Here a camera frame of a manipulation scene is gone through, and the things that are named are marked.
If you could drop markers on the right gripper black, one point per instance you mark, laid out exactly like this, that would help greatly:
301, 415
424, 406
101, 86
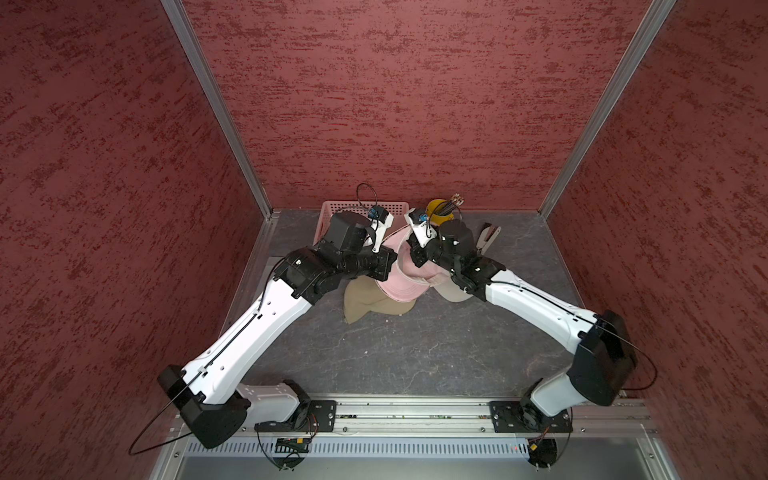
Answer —
417, 250

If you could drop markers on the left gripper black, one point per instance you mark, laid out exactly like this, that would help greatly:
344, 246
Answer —
385, 256

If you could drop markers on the beige baseball cap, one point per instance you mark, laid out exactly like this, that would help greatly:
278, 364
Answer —
363, 295

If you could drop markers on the pink cloth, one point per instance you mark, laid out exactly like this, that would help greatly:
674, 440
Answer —
406, 282

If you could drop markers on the white Colorado baseball cap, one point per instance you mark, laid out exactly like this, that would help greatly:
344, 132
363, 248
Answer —
443, 284

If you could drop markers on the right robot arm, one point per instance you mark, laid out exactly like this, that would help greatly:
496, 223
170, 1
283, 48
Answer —
603, 356

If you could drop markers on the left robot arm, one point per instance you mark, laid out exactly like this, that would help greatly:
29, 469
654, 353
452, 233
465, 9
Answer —
208, 391

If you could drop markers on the beige stapler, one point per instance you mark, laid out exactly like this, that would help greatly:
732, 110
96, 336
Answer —
488, 234

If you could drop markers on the yellow pencil cup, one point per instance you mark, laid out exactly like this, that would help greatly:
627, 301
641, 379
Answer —
438, 211

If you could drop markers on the pink plastic basket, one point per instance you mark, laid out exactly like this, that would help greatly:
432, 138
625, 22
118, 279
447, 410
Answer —
397, 209

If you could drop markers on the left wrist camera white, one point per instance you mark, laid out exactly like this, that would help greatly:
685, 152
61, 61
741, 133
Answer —
381, 221

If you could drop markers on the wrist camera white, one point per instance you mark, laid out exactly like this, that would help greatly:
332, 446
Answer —
422, 230
381, 221

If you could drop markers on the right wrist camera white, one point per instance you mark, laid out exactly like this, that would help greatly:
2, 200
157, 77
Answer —
422, 230

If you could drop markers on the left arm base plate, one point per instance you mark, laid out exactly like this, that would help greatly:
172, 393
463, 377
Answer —
315, 416

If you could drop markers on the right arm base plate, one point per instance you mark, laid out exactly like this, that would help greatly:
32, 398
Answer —
510, 417

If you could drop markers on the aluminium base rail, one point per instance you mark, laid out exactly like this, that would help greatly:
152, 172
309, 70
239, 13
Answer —
434, 416

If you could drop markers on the right corner aluminium post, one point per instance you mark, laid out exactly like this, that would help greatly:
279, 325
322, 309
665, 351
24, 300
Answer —
646, 32

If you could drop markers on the corner aluminium post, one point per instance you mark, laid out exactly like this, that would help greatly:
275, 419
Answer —
646, 32
192, 48

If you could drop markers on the left corner aluminium post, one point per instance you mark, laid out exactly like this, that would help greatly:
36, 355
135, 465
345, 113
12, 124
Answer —
192, 48

